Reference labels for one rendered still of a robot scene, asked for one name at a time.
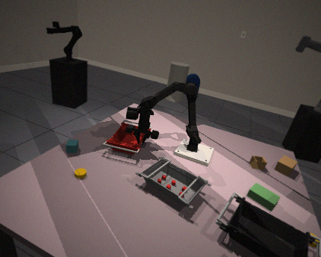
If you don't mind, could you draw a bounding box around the small open brown box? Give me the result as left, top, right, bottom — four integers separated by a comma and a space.
249, 155, 267, 170

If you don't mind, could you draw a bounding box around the small teal block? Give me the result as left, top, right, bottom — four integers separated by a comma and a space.
66, 140, 78, 153

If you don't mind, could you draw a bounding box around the green rectangular block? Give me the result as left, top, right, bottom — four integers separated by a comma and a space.
247, 183, 280, 211

